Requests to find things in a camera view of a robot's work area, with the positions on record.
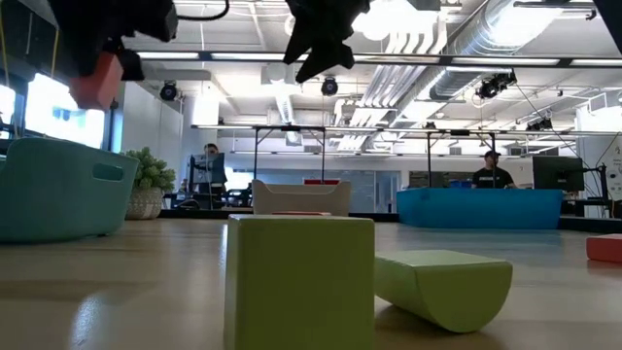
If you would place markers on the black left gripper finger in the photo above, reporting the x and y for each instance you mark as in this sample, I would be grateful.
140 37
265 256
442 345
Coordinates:
132 65
87 56

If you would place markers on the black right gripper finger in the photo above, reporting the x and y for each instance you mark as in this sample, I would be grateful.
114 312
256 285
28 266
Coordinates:
325 58
299 46

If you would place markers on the orange rectangular block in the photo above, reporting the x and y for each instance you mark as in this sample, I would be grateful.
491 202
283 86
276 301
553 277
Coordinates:
605 248
97 85

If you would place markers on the tall green block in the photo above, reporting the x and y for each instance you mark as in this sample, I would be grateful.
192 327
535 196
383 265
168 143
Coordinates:
299 282

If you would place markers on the green half-round block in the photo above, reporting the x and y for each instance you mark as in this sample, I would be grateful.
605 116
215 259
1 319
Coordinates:
442 291

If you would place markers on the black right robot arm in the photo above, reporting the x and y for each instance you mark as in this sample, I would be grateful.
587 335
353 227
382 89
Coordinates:
614 14

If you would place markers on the green potted plant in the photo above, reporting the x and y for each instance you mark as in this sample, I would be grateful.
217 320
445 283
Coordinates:
148 170

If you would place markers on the person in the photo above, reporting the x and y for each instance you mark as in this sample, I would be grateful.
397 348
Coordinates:
210 148
492 175

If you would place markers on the red flat sign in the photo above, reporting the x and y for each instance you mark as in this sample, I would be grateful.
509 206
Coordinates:
321 182

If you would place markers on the black computer monitor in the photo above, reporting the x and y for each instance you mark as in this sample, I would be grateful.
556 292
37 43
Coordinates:
208 167
558 173

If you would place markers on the white plastic bin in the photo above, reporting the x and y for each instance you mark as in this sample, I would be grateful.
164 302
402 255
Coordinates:
301 197

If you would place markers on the teal plastic bin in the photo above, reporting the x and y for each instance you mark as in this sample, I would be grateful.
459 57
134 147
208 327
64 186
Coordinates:
58 194

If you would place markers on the blue plastic bin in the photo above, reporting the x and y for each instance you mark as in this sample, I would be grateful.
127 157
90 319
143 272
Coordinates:
478 209

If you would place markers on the black ceiling camera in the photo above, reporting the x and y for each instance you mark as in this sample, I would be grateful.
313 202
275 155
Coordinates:
539 125
495 85
329 86
168 91

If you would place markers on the black metal frame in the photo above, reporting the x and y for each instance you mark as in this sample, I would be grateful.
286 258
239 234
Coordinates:
429 160
256 155

